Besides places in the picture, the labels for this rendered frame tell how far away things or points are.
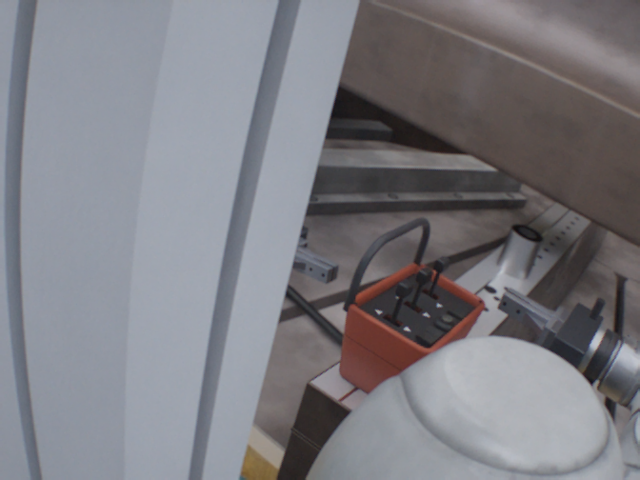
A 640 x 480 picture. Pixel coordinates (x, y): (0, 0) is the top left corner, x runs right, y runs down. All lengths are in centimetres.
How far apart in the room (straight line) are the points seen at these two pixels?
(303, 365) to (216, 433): 135
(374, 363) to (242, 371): 70
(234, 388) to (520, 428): 13
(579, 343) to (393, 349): 25
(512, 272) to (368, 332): 59
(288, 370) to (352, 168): 100
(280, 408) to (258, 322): 124
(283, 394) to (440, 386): 116
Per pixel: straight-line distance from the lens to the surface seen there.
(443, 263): 91
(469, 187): 270
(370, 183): 234
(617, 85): 143
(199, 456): 18
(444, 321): 88
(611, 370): 84
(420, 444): 26
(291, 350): 155
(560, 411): 28
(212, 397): 16
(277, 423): 135
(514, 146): 141
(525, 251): 134
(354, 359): 88
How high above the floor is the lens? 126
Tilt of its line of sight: 28 degrees down
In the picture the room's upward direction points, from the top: 14 degrees clockwise
